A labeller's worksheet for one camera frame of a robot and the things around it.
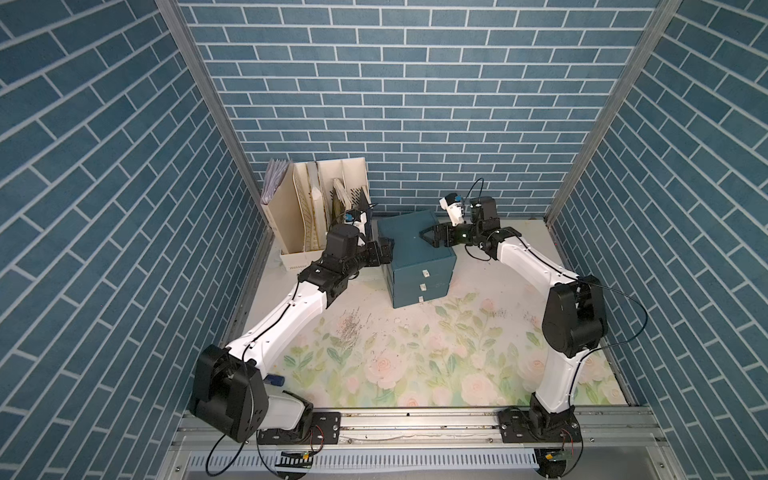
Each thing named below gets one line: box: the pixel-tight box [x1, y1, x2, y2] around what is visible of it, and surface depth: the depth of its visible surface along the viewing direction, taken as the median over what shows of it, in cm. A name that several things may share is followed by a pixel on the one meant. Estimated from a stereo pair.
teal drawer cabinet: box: [377, 210, 457, 309], surface depth 84 cm
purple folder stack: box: [260, 158, 292, 205], surface depth 93 cm
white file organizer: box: [261, 157, 372, 271], surface depth 102 cm
